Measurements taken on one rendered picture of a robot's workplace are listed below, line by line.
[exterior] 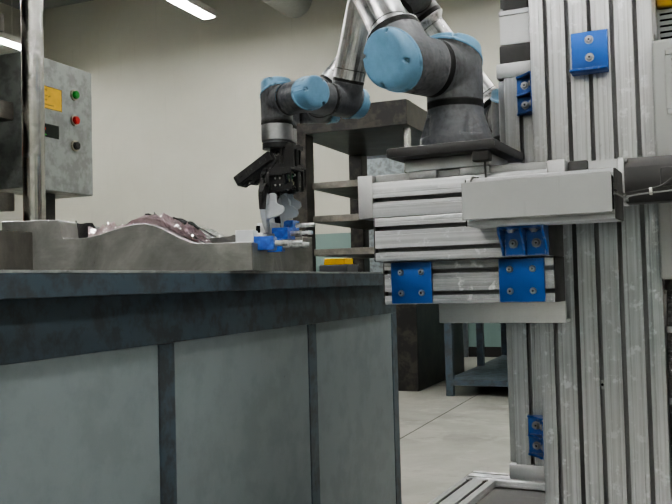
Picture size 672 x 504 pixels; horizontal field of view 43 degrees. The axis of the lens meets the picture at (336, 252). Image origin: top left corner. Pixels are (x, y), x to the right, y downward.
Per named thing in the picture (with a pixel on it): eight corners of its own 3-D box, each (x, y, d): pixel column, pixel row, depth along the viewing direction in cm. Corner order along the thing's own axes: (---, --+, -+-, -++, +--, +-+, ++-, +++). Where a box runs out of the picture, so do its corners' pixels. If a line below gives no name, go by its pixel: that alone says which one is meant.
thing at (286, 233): (317, 244, 198) (316, 221, 198) (308, 243, 193) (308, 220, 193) (267, 246, 203) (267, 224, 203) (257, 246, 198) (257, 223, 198)
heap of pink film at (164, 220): (218, 246, 186) (218, 210, 186) (198, 242, 168) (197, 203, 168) (104, 249, 188) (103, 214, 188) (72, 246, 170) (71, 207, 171)
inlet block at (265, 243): (304, 256, 172) (303, 229, 172) (301, 255, 167) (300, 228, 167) (240, 257, 173) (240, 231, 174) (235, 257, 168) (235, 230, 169)
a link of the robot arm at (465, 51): (496, 101, 174) (494, 36, 175) (452, 93, 165) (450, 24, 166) (452, 111, 183) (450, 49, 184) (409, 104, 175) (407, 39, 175)
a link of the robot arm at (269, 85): (273, 72, 194) (252, 80, 201) (274, 120, 194) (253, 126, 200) (300, 77, 199) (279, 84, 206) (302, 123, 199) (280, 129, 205)
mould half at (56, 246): (274, 271, 188) (273, 222, 188) (252, 270, 162) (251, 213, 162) (57, 277, 192) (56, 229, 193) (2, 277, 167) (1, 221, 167)
